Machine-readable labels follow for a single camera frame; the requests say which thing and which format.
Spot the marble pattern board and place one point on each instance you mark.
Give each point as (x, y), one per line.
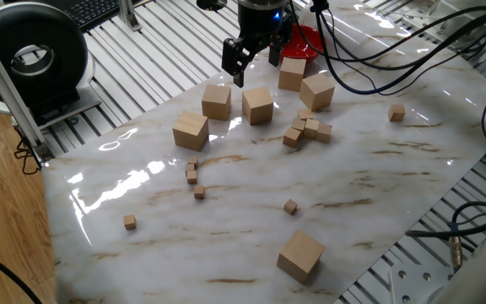
(268, 236)

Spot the black round object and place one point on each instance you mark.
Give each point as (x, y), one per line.
(211, 4)

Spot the large wooden cube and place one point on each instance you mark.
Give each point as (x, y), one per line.
(216, 103)
(292, 75)
(300, 256)
(316, 93)
(257, 106)
(190, 131)

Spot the red bowl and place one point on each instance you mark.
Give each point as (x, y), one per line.
(304, 46)

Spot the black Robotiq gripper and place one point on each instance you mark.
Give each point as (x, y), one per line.
(260, 17)

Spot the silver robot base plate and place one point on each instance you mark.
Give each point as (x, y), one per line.
(414, 283)

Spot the medium wooden cube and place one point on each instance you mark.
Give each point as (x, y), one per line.
(323, 133)
(396, 113)
(311, 128)
(292, 137)
(297, 125)
(305, 114)

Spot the small wooden cube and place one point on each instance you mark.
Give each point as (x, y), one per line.
(129, 222)
(192, 160)
(199, 192)
(290, 207)
(191, 177)
(189, 167)

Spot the black keyboard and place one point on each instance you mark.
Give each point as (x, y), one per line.
(93, 10)

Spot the aluminium frame profile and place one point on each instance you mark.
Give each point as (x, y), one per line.
(7, 90)
(128, 17)

